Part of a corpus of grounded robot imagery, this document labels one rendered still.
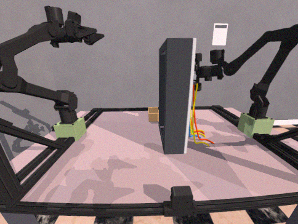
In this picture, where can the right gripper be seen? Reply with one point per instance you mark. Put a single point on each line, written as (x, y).
(199, 70)

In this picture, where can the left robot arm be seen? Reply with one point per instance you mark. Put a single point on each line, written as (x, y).
(11, 82)

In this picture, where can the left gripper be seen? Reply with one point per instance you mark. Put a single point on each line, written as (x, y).
(89, 35)

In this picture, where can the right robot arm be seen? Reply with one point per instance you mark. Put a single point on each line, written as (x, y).
(288, 38)

